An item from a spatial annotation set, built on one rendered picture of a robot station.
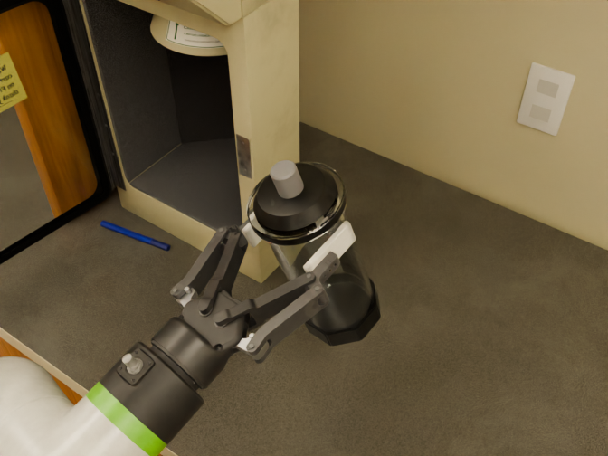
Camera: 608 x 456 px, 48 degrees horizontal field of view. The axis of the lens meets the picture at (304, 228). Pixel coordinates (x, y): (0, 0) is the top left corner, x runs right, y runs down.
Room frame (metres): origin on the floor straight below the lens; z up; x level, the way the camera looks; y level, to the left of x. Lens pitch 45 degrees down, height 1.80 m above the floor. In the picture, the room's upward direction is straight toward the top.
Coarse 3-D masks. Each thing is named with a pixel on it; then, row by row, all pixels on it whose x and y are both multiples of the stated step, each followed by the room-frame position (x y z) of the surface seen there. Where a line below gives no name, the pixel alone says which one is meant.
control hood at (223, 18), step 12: (168, 0) 0.72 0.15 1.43; (180, 0) 0.69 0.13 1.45; (192, 0) 0.66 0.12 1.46; (204, 0) 0.67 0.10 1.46; (216, 0) 0.69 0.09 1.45; (228, 0) 0.70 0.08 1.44; (240, 0) 0.72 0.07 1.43; (192, 12) 0.72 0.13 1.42; (204, 12) 0.68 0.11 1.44; (216, 12) 0.69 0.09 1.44; (228, 12) 0.70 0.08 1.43; (240, 12) 0.72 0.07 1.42; (228, 24) 0.71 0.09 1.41
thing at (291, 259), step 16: (336, 176) 0.55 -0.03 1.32; (256, 192) 0.55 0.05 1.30; (336, 208) 0.51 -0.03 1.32; (256, 224) 0.51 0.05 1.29; (320, 224) 0.49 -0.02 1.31; (336, 224) 0.51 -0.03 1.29; (320, 240) 0.49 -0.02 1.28; (288, 256) 0.50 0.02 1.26; (304, 256) 0.49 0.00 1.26; (352, 256) 0.52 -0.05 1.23; (288, 272) 0.51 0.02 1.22; (304, 272) 0.49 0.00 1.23; (336, 272) 0.50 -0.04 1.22; (352, 272) 0.51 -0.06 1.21; (336, 288) 0.50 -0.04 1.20; (352, 288) 0.51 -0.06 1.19; (368, 288) 0.53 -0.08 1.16; (336, 304) 0.50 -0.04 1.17; (352, 304) 0.51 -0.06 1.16; (368, 304) 0.52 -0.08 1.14; (320, 320) 0.50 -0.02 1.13; (336, 320) 0.50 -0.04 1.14; (352, 320) 0.51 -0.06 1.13
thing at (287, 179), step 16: (288, 160) 0.54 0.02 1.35; (272, 176) 0.52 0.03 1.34; (288, 176) 0.52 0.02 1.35; (304, 176) 0.55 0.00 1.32; (320, 176) 0.54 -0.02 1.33; (272, 192) 0.53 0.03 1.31; (288, 192) 0.52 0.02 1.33; (304, 192) 0.52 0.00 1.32; (320, 192) 0.52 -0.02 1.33; (336, 192) 0.53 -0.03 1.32; (256, 208) 0.52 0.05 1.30; (272, 208) 0.51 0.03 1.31; (288, 208) 0.51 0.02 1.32; (304, 208) 0.50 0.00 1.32; (320, 208) 0.50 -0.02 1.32; (272, 224) 0.50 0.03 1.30; (288, 224) 0.49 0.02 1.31; (304, 224) 0.49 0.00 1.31
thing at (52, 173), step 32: (0, 32) 0.81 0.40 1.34; (32, 32) 0.84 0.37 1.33; (0, 64) 0.80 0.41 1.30; (32, 64) 0.83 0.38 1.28; (0, 96) 0.79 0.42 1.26; (32, 96) 0.82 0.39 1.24; (64, 96) 0.86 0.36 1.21; (0, 128) 0.78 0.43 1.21; (32, 128) 0.81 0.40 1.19; (64, 128) 0.85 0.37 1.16; (0, 160) 0.77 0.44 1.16; (32, 160) 0.80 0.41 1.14; (64, 160) 0.84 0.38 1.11; (0, 192) 0.75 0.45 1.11; (32, 192) 0.79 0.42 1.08; (64, 192) 0.82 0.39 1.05; (0, 224) 0.74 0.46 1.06; (32, 224) 0.77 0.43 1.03
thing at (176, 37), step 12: (156, 24) 0.85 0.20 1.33; (168, 24) 0.83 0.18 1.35; (180, 24) 0.82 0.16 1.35; (156, 36) 0.84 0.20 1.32; (168, 36) 0.82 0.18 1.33; (180, 36) 0.81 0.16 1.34; (192, 36) 0.81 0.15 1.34; (204, 36) 0.81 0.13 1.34; (168, 48) 0.82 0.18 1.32; (180, 48) 0.81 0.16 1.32; (192, 48) 0.80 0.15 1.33; (204, 48) 0.80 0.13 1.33; (216, 48) 0.80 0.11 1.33
